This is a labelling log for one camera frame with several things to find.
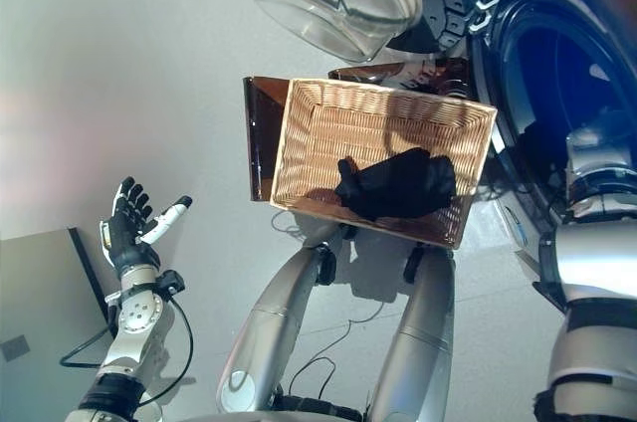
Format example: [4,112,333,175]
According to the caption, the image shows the black white robot left hand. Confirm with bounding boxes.
[98,175,193,272]

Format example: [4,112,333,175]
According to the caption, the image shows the navy black garment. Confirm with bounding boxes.
[333,146,458,223]

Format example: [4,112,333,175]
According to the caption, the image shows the dark grey washing machine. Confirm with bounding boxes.
[465,0,637,267]

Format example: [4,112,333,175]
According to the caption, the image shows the dark brown wooden stool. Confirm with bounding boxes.
[241,57,472,204]

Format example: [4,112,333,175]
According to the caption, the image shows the silver robot left leg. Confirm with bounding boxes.
[215,241,337,414]

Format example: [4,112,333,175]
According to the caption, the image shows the silver robot leg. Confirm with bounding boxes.
[369,244,457,422]
[215,241,337,414]

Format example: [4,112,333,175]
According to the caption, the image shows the large shallow wicker basket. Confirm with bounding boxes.
[269,77,500,250]

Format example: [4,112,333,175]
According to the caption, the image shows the silver robot torso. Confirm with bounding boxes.
[148,391,372,422]

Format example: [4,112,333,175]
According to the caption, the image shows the robot legs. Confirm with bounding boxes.
[270,208,387,394]

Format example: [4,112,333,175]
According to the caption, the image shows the silver robot right leg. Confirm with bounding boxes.
[369,244,457,422]

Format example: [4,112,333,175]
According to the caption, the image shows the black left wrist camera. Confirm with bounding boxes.
[157,269,187,297]

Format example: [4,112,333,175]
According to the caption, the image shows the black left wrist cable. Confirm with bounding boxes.
[59,291,196,407]

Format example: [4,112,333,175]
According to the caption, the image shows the grey wall outlet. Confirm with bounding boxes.
[0,334,32,363]

